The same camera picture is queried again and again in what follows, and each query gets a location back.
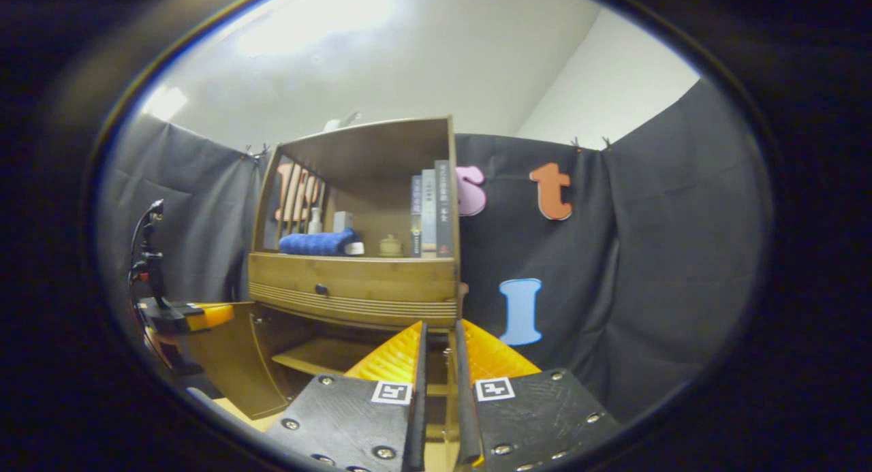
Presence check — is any wooden shoe cabinet door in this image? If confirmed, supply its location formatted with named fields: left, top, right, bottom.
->
left=446, top=281, right=473, bottom=365
left=180, top=301, right=292, bottom=420

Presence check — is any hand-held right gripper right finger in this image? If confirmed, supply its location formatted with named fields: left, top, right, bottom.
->
left=454, top=317, right=622, bottom=472

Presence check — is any blue folded towel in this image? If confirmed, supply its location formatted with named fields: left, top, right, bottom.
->
left=278, top=228, right=362, bottom=257

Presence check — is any wooden inner shelf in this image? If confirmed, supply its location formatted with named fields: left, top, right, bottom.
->
left=270, top=336, right=384, bottom=378

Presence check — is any wooden double-door shoe cabinet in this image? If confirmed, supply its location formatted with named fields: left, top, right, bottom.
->
left=180, top=115, right=472, bottom=452

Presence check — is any wooden drawer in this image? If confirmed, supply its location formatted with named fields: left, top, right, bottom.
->
left=248, top=252, right=459, bottom=329

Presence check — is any grey spine book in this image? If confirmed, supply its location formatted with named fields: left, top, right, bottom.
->
left=421, top=168, right=439, bottom=254

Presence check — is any black backdrop cloth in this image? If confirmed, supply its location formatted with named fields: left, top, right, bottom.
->
left=99, top=77, right=775, bottom=425

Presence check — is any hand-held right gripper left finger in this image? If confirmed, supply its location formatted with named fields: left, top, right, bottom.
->
left=264, top=320, right=431, bottom=472

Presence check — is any white object on cabinet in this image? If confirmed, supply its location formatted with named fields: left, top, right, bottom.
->
left=322, top=110, right=362, bottom=133

